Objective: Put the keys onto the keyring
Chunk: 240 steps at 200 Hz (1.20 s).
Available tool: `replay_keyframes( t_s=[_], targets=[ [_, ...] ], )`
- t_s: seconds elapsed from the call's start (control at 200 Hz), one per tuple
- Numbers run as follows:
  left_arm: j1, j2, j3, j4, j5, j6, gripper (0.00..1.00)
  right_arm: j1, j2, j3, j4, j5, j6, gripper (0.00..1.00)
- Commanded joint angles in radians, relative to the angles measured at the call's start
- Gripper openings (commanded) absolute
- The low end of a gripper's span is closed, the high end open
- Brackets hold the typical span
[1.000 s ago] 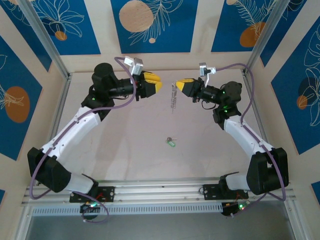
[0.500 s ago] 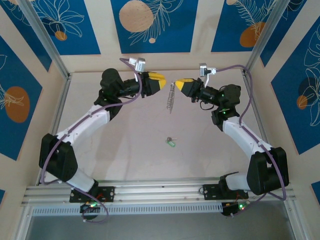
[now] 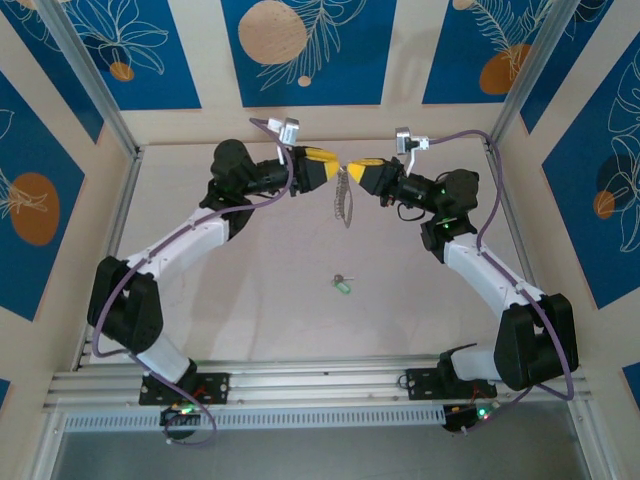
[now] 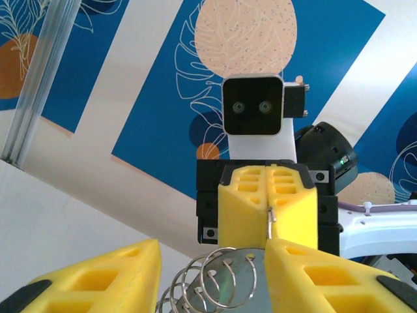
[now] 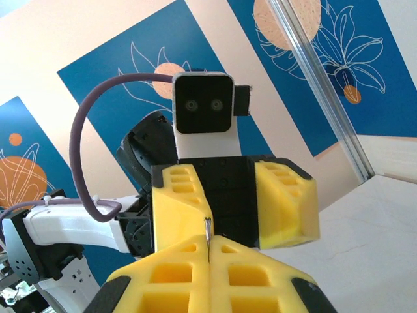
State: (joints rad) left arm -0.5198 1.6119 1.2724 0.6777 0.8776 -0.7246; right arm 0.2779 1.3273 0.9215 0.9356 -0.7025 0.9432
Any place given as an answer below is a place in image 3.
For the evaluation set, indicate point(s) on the aluminium side rail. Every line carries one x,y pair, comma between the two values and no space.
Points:
127,195
491,162

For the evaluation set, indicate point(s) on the blue panel with feather leaf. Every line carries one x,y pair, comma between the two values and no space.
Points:
450,60
30,165

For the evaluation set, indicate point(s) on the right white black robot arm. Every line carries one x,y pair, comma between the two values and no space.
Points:
485,270

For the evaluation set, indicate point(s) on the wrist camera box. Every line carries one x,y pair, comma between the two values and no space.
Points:
287,131
404,140

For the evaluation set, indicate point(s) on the black controller board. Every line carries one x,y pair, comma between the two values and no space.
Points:
457,417
172,416

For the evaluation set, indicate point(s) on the aluminium frame upright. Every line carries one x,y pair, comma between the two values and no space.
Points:
92,75
529,75
590,445
45,445

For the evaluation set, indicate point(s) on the blue panel with lily outline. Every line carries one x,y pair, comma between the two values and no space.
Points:
165,75
575,225

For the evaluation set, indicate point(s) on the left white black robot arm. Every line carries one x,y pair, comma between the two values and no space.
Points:
175,245

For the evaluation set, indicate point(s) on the green plastic key tag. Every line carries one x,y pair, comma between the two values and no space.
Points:
345,289

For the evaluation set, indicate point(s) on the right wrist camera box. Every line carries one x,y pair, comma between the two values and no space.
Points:
404,140

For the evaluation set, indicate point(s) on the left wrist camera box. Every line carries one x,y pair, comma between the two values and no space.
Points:
287,131

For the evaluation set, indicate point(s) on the wide aluminium base rail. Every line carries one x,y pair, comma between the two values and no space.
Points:
320,385

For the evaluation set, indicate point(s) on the blue floral wall panel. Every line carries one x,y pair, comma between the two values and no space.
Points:
634,385
50,55
4,392

